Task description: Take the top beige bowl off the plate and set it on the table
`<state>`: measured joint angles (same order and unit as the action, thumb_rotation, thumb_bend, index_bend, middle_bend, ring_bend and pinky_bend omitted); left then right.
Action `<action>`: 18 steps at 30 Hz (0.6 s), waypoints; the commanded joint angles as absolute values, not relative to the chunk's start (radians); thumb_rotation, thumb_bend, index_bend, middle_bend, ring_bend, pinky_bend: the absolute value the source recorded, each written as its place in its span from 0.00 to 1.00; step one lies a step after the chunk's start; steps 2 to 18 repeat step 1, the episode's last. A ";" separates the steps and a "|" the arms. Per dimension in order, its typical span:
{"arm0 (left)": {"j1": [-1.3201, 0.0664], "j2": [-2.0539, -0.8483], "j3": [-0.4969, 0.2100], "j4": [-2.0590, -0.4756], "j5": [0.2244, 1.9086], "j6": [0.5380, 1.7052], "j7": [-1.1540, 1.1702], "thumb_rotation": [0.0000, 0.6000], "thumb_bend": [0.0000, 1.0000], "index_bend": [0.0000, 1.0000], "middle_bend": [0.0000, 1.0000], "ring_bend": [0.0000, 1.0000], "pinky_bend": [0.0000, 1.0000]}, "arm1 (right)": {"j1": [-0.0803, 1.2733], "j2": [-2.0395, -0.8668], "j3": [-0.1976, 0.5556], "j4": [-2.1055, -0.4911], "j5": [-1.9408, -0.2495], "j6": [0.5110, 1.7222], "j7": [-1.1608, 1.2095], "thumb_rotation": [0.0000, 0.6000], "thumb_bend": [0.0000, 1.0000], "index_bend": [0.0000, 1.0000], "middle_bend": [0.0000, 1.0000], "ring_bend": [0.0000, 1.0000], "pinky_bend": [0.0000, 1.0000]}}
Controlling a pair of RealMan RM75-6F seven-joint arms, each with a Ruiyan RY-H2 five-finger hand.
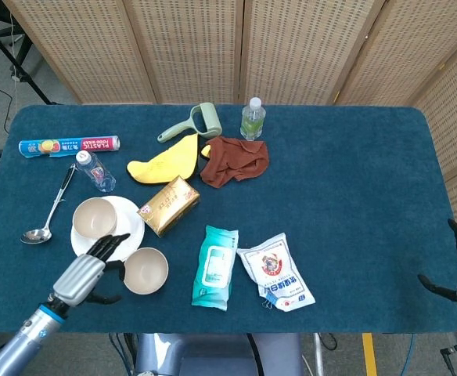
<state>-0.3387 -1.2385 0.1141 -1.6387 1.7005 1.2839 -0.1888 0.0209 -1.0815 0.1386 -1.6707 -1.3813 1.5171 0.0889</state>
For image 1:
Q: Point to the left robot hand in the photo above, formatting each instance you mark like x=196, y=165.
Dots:
x=80, y=278

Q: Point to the beige bowl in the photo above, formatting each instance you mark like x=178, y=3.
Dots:
x=93, y=219
x=146, y=270

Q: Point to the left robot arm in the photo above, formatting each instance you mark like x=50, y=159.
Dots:
x=25, y=340

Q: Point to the white round plate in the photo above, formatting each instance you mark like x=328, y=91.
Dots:
x=130, y=227

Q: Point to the clear Ganten water bottle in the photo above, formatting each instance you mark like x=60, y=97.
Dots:
x=97, y=172

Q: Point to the gold tissue pack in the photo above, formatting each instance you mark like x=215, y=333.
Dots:
x=170, y=205

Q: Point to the blue carpet table cover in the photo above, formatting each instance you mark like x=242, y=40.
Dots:
x=350, y=235

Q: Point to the plastic wrap roll box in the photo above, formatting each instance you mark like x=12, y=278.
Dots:
x=80, y=145

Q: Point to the teal wet wipes pack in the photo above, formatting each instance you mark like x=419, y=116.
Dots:
x=213, y=270

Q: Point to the yellow microfibre cloth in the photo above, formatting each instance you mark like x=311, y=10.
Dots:
x=166, y=162

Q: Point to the blue grey robot torso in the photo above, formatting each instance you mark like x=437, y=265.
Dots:
x=213, y=356

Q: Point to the green lint roller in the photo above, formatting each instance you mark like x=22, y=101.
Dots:
x=173, y=134

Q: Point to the yellow black sponge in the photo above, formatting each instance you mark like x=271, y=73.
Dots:
x=205, y=150

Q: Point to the blue binder clip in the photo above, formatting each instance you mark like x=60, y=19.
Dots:
x=268, y=302

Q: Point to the brown crumpled cloth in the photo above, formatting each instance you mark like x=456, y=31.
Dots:
x=232, y=160

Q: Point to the white sugar bag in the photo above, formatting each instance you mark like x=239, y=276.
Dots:
x=275, y=270

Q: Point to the black tripod stand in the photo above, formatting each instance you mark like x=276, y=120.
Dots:
x=17, y=66

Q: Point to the green label drink bottle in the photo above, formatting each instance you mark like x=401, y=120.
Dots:
x=252, y=121

